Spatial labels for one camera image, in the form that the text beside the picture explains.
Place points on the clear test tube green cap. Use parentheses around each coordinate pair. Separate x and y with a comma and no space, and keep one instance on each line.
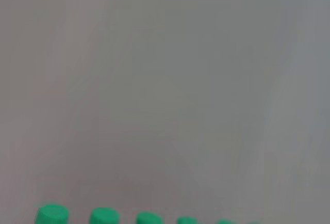
(187,221)
(104,216)
(225,222)
(149,219)
(51,214)

